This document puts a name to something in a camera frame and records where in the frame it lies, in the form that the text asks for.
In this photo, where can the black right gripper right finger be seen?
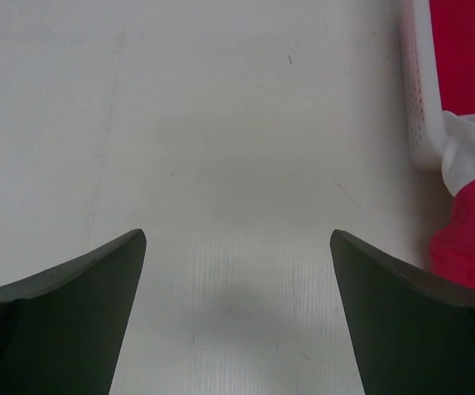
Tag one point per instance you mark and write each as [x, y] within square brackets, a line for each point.
[412, 332]

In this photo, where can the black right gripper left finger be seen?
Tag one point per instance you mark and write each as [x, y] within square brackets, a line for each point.
[62, 329]

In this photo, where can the crimson pink t shirt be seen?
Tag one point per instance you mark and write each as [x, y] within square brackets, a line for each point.
[452, 249]

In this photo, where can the white t shirt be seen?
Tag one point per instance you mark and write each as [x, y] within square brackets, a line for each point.
[458, 160]

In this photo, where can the white perforated plastic basket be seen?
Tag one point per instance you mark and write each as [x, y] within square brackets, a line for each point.
[425, 122]

